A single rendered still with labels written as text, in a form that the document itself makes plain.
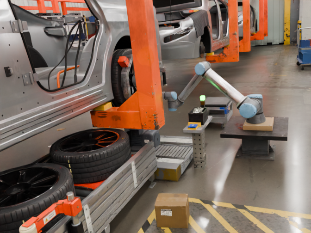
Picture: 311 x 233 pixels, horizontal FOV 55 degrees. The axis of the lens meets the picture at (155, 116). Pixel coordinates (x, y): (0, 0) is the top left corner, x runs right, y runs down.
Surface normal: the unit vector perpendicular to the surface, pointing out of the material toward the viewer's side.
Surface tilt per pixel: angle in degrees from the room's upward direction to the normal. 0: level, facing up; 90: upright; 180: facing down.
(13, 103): 92
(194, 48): 97
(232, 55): 90
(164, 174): 90
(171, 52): 106
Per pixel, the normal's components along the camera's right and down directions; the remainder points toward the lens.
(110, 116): -0.40, 0.30
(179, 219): -0.19, 0.29
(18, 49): 0.90, -0.01
